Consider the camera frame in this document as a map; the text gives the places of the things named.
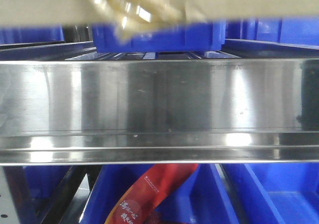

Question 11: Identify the red snack bag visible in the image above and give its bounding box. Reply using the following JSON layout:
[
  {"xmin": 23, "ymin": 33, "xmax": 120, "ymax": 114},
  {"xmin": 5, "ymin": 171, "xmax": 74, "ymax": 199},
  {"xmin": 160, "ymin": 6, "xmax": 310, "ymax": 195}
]
[{"xmin": 105, "ymin": 163, "xmax": 199, "ymax": 224}]

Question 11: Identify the blue bin lower right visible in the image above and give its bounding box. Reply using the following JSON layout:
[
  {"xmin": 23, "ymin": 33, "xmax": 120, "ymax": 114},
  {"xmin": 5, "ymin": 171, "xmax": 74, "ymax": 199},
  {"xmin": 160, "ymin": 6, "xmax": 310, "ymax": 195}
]
[{"xmin": 222, "ymin": 163, "xmax": 319, "ymax": 224}]

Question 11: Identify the blue bin holding bag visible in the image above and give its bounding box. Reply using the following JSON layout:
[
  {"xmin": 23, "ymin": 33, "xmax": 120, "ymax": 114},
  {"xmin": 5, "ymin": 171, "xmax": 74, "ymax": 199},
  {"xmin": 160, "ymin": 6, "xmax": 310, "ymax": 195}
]
[{"xmin": 80, "ymin": 164, "xmax": 239, "ymax": 224}]

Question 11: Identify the blue bin on upper shelf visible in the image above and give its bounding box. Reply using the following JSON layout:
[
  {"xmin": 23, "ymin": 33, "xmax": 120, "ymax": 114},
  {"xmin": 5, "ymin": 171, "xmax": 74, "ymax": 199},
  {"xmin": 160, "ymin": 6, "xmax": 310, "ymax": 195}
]
[{"xmin": 92, "ymin": 20, "xmax": 226, "ymax": 53}]

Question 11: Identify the brown cardboard carton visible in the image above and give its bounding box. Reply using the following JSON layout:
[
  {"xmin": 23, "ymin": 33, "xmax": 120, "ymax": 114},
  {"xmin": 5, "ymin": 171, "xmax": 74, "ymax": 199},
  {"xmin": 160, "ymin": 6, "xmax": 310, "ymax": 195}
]
[{"xmin": 0, "ymin": 0, "xmax": 319, "ymax": 40}]

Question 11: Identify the steel shelf front beam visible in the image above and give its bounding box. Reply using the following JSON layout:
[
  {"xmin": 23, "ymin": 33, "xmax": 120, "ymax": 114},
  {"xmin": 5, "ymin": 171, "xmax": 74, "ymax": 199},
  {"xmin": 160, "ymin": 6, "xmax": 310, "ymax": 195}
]
[{"xmin": 0, "ymin": 58, "xmax": 319, "ymax": 165}]

